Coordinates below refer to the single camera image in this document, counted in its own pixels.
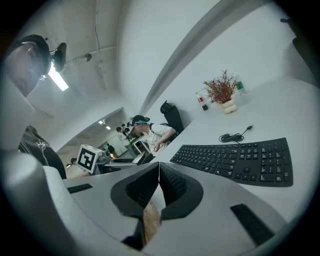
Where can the person's head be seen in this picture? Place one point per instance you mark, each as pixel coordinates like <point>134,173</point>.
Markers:
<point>27,65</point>

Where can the small bottle with red cap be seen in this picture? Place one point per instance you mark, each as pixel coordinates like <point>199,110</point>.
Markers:
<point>201,100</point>

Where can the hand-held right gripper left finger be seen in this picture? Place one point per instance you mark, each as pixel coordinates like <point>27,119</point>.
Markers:
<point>100,200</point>

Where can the person's black printed T-shirt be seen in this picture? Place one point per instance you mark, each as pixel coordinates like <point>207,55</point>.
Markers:
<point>42,152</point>

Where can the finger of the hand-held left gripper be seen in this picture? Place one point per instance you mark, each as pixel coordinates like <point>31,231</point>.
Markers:
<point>125,167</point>

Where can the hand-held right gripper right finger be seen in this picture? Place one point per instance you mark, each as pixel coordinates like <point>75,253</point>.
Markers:
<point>215,215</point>

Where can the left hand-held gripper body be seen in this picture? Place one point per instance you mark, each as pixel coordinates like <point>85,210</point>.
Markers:
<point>87,158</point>

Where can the clear bottle green label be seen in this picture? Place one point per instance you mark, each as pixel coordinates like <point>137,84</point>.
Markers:
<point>240,87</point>

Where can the black head-worn camera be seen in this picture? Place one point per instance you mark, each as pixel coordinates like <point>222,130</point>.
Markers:
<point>60,56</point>

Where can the black mesh office chair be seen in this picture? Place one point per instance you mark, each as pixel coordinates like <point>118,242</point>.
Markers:
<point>173,117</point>

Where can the long ceiling light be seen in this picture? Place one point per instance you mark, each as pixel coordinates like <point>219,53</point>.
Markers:
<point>58,80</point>

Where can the reddish plant in white pot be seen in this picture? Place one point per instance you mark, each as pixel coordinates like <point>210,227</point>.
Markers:
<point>222,92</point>

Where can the black keyboard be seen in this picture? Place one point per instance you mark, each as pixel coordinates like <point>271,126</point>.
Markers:
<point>237,162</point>

